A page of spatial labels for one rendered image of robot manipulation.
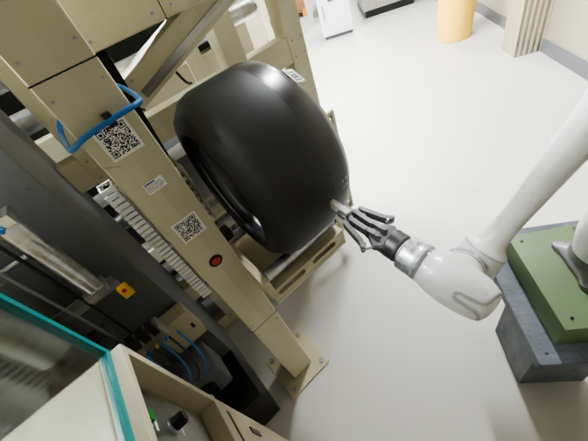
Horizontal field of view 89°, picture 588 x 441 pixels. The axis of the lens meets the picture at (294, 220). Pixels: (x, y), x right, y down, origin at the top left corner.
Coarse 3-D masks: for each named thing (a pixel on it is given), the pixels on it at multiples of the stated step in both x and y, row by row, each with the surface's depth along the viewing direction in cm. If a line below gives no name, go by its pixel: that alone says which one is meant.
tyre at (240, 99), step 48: (192, 96) 77; (240, 96) 73; (288, 96) 74; (192, 144) 109; (240, 144) 70; (288, 144) 73; (336, 144) 79; (240, 192) 126; (288, 192) 74; (336, 192) 84; (288, 240) 85
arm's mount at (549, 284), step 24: (528, 240) 103; (552, 240) 100; (528, 264) 97; (552, 264) 95; (528, 288) 98; (552, 288) 90; (576, 288) 88; (552, 312) 86; (576, 312) 84; (552, 336) 89; (576, 336) 84
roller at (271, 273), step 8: (320, 232) 111; (312, 240) 109; (304, 248) 108; (280, 256) 107; (288, 256) 106; (296, 256) 107; (272, 264) 105; (280, 264) 105; (288, 264) 106; (264, 272) 104; (272, 272) 104; (280, 272) 106
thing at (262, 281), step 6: (240, 252) 110; (240, 258) 108; (246, 258) 107; (246, 264) 105; (252, 264) 104; (252, 270) 102; (258, 270) 102; (252, 276) 105; (258, 276) 100; (264, 276) 99; (258, 282) 99; (264, 282) 98; (264, 288) 98; (270, 288) 100; (270, 294) 101; (276, 294) 103
